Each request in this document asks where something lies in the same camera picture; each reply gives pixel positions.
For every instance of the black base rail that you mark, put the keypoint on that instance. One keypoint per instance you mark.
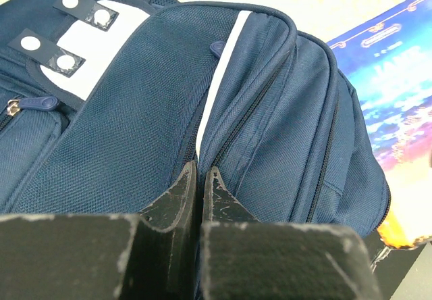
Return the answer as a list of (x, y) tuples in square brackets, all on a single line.
[(405, 274)]

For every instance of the navy blue student backpack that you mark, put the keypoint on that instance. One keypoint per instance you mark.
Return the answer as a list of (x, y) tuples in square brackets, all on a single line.
[(103, 102)]

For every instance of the Jane Eyre blue book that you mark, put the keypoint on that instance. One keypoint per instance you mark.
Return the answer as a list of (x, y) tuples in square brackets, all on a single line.
[(388, 61)]

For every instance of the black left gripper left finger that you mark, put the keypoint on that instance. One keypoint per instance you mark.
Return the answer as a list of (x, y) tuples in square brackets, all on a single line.
[(161, 259)]

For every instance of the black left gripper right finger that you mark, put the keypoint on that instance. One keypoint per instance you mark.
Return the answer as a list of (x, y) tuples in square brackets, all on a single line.
[(243, 258)]

